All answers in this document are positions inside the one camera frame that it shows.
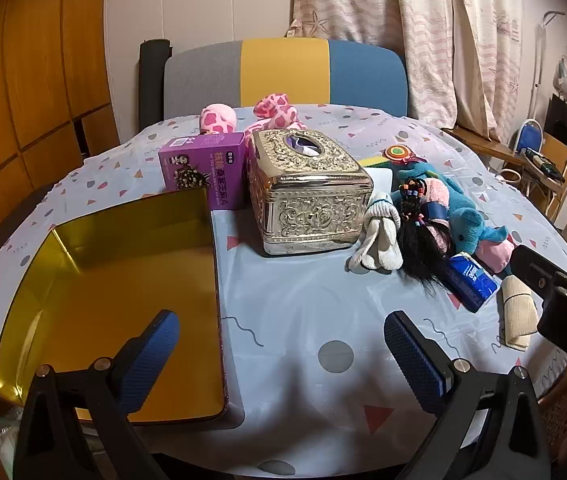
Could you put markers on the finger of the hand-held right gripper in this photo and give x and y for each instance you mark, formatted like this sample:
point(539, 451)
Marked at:
point(533, 270)

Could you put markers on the dark hand tool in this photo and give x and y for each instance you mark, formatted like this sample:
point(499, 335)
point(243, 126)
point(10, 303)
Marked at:
point(543, 165)

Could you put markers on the pink spotted plush toy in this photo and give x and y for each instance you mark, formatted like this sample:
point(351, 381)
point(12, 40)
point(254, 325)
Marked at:
point(273, 110)

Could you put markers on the ornate silver tissue box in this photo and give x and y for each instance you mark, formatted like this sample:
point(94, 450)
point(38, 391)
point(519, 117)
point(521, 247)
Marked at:
point(303, 200)

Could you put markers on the blue folding chair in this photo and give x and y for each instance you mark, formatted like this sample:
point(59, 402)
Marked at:
point(531, 137)

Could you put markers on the wooden cabinet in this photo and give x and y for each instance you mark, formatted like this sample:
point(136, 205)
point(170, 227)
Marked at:
point(38, 60)

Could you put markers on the white hanging bag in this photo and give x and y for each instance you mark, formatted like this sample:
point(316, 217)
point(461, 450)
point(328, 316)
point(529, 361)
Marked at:
point(563, 77)

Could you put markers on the round colourful lollipop toy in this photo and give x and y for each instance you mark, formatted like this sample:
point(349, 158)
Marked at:
point(397, 153)

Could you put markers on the beige bandage roll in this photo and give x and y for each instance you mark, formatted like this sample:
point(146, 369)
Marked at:
point(516, 315)

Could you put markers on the patterned light blue tablecloth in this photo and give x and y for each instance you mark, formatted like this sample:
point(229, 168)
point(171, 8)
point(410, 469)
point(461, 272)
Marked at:
point(288, 300)

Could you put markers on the wooden side desk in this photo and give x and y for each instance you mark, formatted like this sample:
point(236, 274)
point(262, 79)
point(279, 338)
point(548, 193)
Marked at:
point(493, 147)

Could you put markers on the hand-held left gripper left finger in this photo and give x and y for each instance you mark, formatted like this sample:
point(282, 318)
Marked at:
point(151, 360)

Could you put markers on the grey yellow blue chair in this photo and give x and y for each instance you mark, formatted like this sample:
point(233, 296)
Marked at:
point(283, 70)

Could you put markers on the blue tissue packet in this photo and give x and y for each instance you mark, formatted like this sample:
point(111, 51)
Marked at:
point(471, 280)

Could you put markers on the blue plush elephant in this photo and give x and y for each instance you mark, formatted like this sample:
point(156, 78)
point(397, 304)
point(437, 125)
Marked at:
point(473, 230)

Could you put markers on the black-haired doll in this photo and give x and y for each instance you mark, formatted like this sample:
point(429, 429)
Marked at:
point(421, 255)

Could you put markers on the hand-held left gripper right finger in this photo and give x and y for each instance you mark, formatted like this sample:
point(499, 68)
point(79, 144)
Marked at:
point(413, 355)

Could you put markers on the purple cardboard box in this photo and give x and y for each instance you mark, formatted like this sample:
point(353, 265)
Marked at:
point(198, 165)

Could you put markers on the golden tin box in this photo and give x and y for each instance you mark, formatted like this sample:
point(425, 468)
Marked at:
point(113, 285)

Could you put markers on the white stand pole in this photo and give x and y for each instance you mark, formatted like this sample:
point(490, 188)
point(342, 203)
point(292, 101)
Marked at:
point(542, 60)

